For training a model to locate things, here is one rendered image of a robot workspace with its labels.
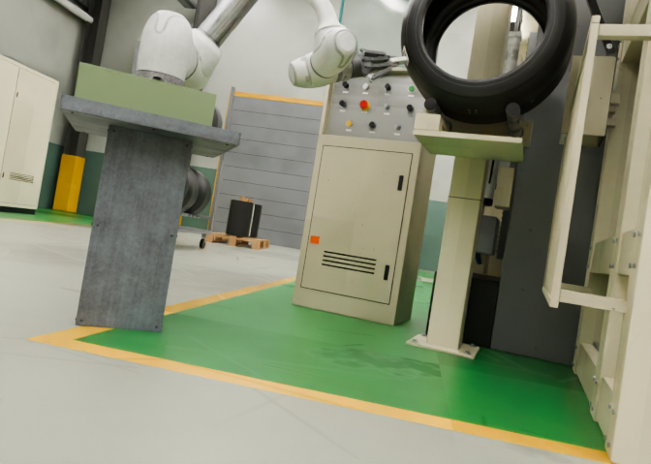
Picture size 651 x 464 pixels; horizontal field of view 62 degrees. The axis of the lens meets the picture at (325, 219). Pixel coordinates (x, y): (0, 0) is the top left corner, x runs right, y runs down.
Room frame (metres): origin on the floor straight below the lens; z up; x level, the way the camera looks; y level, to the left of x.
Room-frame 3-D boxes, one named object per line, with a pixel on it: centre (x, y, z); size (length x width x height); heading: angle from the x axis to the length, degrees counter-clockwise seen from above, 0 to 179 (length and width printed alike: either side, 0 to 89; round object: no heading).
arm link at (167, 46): (1.79, 0.61, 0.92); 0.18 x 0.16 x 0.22; 176
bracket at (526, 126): (2.18, -0.56, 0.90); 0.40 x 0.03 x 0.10; 69
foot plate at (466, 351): (2.26, -0.57, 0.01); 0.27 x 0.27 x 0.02; 69
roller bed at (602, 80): (2.09, -0.93, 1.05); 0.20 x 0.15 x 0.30; 159
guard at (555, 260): (1.68, -0.72, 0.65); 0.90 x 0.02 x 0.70; 159
